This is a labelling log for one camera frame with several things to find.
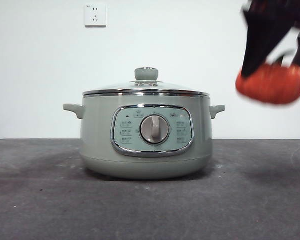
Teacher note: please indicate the white wall socket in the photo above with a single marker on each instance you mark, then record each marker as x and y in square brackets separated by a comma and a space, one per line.
[95, 15]

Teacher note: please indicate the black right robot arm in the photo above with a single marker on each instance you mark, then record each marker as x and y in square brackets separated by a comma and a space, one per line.
[277, 8]

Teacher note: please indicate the glass lid with green knob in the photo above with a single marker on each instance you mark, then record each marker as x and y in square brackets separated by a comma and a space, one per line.
[146, 75]

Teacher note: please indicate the pale green electric cooking pot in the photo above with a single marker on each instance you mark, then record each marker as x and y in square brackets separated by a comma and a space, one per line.
[97, 140]

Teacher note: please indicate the orange pumpkin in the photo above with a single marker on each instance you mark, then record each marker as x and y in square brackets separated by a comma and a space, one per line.
[270, 85]

